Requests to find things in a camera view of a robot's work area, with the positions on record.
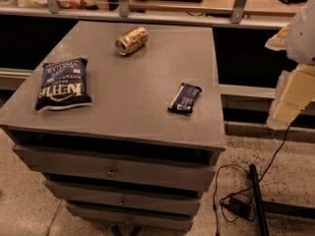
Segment black power adapter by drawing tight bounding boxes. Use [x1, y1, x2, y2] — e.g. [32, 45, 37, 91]
[228, 198, 251, 219]

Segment black metal floor frame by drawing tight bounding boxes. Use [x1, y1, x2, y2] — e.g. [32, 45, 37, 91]
[249, 164, 315, 236]

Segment gold soda can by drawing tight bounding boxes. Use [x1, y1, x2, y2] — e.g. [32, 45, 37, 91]
[115, 27, 149, 56]

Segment blue kettle chips bag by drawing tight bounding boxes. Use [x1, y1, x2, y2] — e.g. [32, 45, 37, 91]
[35, 58, 92, 113]

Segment blue rxbar blueberry bar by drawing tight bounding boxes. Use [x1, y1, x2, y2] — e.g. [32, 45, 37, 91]
[167, 83, 202, 114]

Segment metal railing with brackets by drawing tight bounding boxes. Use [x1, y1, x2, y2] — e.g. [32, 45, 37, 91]
[0, 0, 303, 29]

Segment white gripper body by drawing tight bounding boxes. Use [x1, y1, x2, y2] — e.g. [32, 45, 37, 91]
[286, 0, 315, 65]

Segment black cable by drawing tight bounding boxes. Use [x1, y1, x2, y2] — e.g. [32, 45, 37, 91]
[212, 125, 291, 236]

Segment grey drawer cabinet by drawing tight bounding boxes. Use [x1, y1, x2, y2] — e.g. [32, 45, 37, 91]
[1, 22, 225, 231]

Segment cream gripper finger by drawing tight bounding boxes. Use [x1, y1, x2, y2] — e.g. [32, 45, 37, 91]
[267, 64, 315, 129]
[265, 25, 289, 51]

